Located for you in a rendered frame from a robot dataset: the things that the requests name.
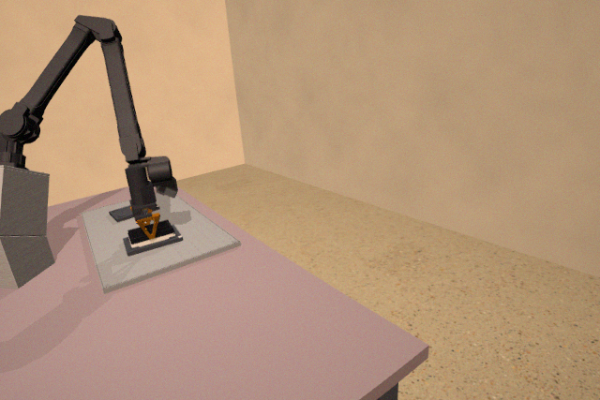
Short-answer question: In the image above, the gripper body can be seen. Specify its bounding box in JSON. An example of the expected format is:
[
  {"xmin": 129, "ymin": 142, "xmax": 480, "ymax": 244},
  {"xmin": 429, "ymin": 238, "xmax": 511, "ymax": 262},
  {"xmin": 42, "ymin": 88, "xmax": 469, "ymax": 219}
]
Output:
[{"xmin": 129, "ymin": 183, "xmax": 157, "ymax": 220}]

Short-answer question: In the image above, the white perforated plate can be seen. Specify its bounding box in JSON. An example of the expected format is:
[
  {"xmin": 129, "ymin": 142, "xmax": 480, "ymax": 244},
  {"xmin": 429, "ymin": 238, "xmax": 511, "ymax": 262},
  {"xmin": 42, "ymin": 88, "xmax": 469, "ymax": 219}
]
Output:
[{"xmin": 81, "ymin": 193, "xmax": 241, "ymax": 294}]

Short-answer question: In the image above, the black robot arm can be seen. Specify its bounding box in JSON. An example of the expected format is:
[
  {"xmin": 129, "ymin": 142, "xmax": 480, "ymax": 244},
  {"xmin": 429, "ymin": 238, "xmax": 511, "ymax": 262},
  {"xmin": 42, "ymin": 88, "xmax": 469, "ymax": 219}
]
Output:
[{"xmin": 0, "ymin": 15, "xmax": 178, "ymax": 205}]

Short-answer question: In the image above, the white well plate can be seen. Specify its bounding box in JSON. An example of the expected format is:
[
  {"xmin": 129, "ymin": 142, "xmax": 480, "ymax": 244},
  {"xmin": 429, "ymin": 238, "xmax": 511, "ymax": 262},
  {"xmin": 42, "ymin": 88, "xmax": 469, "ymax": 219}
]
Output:
[{"xmin": 130, "ymin": 233, "xmax": 175, "ymax": 247}]

